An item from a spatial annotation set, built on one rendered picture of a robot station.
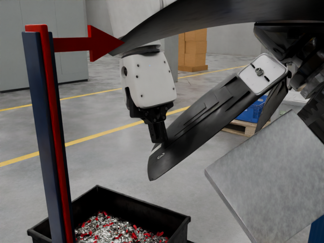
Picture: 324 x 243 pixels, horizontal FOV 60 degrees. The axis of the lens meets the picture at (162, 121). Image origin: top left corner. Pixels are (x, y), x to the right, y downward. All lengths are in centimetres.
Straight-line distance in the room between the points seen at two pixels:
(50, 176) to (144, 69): 35
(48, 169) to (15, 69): 622
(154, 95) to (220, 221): 155
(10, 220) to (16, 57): 459
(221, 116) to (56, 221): 34
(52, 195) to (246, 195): 26
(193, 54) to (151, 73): 806
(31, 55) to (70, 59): 670
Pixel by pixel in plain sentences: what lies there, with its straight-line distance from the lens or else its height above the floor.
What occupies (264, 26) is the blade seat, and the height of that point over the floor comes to 119.
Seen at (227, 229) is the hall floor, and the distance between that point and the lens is 194.
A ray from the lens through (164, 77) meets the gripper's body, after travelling 55.
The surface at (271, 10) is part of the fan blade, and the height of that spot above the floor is 121.
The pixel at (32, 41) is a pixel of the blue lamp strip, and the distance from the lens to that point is 18.
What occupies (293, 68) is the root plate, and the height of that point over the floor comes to 112.
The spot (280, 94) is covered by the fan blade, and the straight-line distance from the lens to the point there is 66.
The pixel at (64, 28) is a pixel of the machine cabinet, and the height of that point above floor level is 121.
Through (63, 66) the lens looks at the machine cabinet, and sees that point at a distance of 682.
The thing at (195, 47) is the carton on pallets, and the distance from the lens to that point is 855.
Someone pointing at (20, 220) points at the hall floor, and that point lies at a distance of 218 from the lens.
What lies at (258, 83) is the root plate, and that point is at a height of 110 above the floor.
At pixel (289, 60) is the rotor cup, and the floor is 114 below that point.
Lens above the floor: 119
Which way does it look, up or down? 18 degrees down
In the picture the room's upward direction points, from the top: straight up
